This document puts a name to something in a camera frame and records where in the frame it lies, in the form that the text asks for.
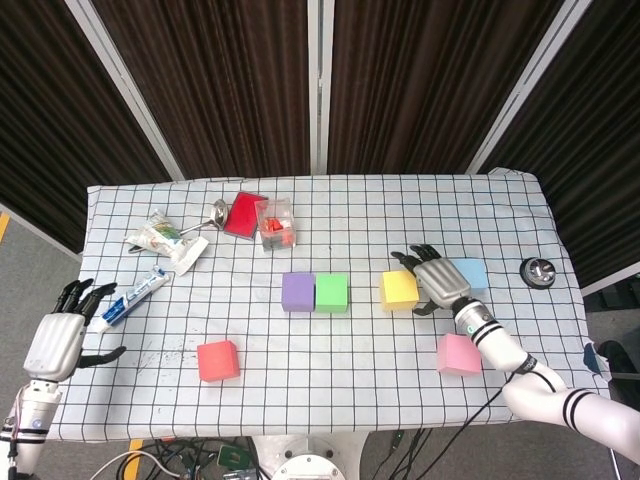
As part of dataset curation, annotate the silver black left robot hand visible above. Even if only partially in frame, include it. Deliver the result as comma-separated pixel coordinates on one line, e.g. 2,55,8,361
22,278,128,384

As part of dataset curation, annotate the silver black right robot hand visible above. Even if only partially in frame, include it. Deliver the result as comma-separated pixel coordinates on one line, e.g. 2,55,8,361
390,243,474,317

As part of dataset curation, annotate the yellow foam cube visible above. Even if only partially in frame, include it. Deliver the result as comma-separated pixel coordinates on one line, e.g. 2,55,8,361
381,270,421,312

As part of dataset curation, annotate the pink foam cube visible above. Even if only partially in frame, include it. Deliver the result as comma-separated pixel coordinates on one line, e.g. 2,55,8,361
436,333,484,376

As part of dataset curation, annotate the green foam cube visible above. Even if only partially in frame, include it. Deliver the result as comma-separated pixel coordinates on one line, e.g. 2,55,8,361
314,273,350,315

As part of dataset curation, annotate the purple foam cube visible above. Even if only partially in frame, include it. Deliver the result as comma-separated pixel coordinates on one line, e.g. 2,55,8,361
281,272,317,313

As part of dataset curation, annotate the red foam cube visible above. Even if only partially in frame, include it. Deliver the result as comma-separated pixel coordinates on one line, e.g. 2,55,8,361
196,339,242,384

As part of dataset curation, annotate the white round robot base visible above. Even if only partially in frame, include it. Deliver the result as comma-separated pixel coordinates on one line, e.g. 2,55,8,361
249,430,371,480

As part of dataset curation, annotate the light blue foam cube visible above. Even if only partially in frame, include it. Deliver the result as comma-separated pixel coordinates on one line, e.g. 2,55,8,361
449,258,489,292

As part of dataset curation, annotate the white blue toothpaste tube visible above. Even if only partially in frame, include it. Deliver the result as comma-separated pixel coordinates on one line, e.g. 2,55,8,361
87,265,172,334

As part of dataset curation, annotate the crumpled white snack bag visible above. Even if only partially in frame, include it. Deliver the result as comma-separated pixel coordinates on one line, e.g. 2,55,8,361
124,208,210,277

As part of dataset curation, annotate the blue cloth object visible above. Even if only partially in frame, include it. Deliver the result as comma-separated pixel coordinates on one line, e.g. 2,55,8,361
582,342,611,376

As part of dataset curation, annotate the clear plastic box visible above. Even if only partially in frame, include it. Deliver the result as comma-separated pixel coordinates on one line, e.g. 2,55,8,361
253,196,298,253

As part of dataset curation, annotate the black bulky object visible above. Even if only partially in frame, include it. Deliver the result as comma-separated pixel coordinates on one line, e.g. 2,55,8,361
598,339,640,382

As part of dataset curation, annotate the green circuit board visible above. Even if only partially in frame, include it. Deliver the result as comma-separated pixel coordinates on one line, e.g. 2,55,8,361
217,443,251,469

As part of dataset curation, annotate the red ink pad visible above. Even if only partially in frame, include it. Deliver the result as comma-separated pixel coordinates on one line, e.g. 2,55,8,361
222,191,270,242

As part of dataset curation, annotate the metal spoon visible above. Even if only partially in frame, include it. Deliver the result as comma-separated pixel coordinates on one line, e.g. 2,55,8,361
179,198,230,236

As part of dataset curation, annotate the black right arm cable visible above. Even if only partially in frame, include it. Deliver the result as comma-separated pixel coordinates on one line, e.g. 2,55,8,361
419,364,557,466

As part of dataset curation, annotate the white cable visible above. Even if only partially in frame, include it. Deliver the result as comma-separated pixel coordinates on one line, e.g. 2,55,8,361
92,448,181,480

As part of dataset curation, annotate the black cable pair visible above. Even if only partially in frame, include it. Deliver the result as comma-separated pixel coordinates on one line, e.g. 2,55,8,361
384,427,436,480

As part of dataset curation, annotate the black cable tangle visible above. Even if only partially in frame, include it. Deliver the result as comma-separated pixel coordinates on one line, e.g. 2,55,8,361
149,434,261,480

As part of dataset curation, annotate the white partition frame post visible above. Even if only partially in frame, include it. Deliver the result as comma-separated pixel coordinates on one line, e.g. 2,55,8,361
306,0,335,176
467,0,596,175
63,0,186,181

